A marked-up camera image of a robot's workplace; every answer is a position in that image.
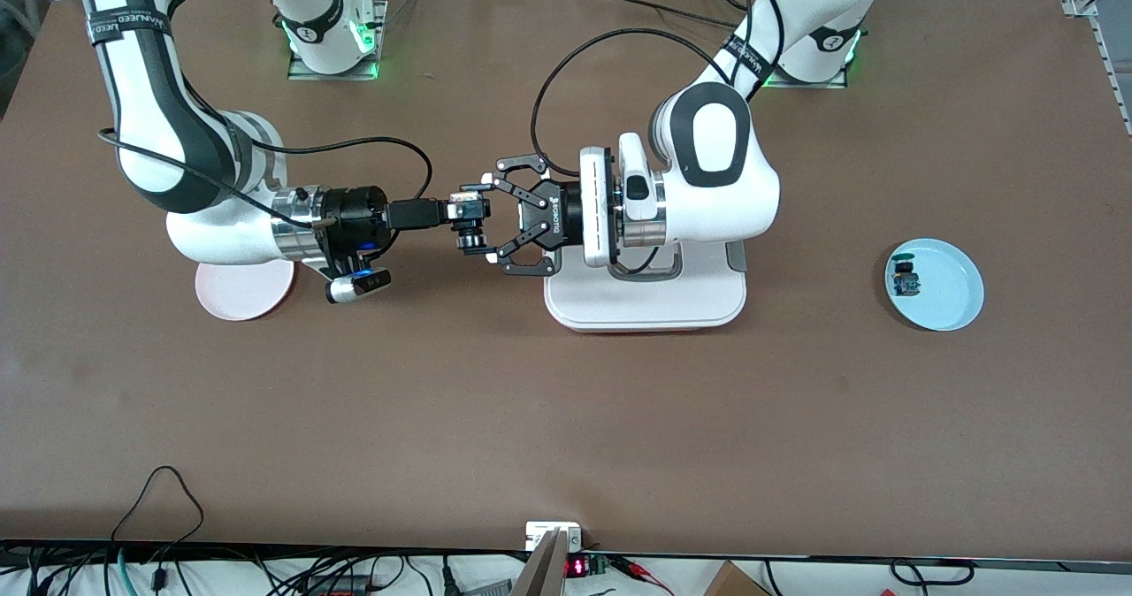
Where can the brown cardboard box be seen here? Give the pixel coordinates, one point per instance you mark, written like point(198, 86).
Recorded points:
point(734, 583)

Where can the orange push-button switch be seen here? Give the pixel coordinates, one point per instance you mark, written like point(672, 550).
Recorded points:
point(475, 240)

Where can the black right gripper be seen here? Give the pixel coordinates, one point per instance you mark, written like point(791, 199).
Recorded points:
point(355, 213)

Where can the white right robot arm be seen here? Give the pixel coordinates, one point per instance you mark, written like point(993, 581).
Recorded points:
point(141, 92)

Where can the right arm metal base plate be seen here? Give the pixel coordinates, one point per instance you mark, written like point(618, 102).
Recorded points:
point(378, 39)

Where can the white socket box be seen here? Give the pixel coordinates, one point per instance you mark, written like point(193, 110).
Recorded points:
point(541, 532)

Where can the aluminium frame rail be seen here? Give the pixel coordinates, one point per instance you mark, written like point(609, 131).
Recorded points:
point(1110, 57)

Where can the red digit display module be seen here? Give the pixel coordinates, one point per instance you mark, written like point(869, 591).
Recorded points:
point(579, 567)

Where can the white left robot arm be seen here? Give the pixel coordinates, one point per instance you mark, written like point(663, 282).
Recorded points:
point(707, 145)

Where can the pale pink round plate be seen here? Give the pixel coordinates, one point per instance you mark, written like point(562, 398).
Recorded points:
point(243, 295)

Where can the white lidded box grey latch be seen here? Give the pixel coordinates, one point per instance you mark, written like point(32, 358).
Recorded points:
point(646, 302)

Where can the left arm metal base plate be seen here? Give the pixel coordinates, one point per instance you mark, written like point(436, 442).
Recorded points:
point(814, 83)

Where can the tan wooden strip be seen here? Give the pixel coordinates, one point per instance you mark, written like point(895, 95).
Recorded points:
point(544, 569)

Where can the green push-button switch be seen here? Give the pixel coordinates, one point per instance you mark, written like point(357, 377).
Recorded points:
point(906, 279)

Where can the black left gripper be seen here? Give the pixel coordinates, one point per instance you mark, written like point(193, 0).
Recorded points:
point(561, 218)

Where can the light blue round plate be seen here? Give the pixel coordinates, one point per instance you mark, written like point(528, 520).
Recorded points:
point(951, 291)

